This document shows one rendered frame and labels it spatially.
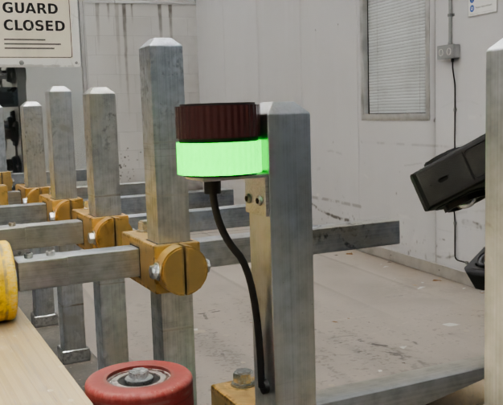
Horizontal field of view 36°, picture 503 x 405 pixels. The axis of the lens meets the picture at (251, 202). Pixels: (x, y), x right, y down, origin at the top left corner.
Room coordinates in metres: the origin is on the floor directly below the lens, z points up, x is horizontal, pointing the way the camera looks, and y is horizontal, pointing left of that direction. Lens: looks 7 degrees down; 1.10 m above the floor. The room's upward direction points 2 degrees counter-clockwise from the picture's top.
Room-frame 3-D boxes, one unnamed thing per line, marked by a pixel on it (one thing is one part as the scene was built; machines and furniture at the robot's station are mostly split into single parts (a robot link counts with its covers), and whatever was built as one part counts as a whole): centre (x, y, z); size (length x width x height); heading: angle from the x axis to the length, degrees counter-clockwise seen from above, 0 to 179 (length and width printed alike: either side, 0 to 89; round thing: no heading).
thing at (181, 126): (0.54, 0.02, 1.10); 0.06 x 0.06 x 0.02
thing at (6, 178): (1.94, 0.64, 0.95); 0.13 x 0.06 x 0.05; 26
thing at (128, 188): (1.56, 0.31, 0.95); 0.36 x 0.03 x 0.03; 116
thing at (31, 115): (1.47, 0.41, 0.89); 0.03 x 0.03 x 0.48; 26
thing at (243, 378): (0.63, 0.01, 0.88); 0.02 x 0.02 x 0.01
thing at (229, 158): (0.54, 0.02, 1.07); 0.06 x 0.06 x 0.02
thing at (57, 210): (1.26, 0.31, 0.95); 0.13 x 0.06 x 0.05; 26
